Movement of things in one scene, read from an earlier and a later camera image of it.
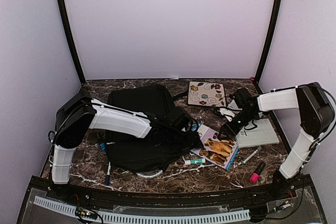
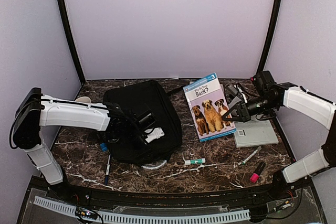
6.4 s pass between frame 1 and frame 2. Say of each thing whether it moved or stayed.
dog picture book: moved
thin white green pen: stayed
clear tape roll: moved
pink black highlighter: stayed
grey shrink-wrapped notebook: stayed
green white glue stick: stayed
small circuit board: stayed
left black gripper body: moved
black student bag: moved
